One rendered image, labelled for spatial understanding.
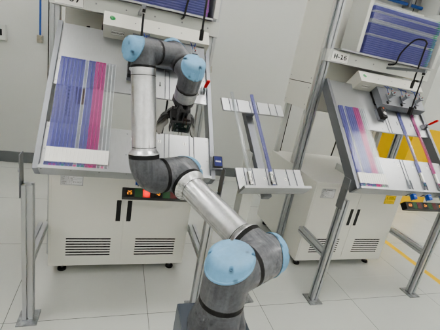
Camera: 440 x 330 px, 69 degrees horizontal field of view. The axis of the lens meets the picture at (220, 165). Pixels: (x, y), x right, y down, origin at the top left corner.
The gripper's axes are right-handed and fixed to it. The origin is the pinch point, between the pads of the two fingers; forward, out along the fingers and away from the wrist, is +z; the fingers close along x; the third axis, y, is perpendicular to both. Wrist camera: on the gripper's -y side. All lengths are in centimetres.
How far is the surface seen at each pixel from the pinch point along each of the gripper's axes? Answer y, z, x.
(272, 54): -191, 69, 125
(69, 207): -1, 60, -40
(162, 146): -5.0, 13.6, -1.7
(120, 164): 4.2, 16.1, -18.3
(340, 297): 45, 78, 113
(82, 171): 8.9, 16.2, -31.8
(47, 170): 8.4, 17.8, -44.0
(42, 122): -9, 11, -48
